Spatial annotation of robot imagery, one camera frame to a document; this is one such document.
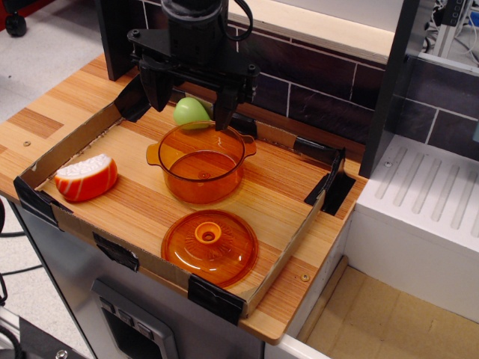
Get dark vertical post left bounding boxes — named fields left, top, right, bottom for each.
left=94, top=0, right=146, bottom=81

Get black caster wheel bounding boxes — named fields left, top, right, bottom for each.
left=5, top=12, right=27, bottom=37

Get dark vertical post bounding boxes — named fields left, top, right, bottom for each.
left=94, top=0, right=146, bottom=81
left=359, top=0, right=435, bottom=178

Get silver toy oven front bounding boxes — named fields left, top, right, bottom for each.
left=11, top=203, right=264, bottom=358

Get orange transparent pot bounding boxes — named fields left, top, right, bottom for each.
left=146, top=121, right=257, bottom=205

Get orange transparent pot lid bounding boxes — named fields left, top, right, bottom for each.
left=161, top=209, right=259, bottom=288

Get dark vertical post right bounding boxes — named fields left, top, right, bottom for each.
left=359, top=0, right=435, bottom=178

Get cardboard fence with black tape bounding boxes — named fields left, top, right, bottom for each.
left=13, top=78, right=354, bottom=323

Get grey metal equipment frame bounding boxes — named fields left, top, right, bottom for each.
left=419, top=1, right=478, bottom=76

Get black floor cables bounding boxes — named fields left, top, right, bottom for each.
left=0, top=197, right=43, bottom=359

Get white toy sink drainboard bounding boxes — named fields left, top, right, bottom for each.
left=345, top=136, right=478, bottom=321

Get salmon nigiri sushi toy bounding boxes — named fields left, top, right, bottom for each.
left=54, top=154, right=118, bottom=202

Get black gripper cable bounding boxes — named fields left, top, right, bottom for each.
left=225, top=0, right=254, bottom=43

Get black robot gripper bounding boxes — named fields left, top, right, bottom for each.
left=127, top=1, right=260, bottom=131

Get green toy pear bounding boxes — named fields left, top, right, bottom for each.
left=173, top=97, right=214, bottom=130

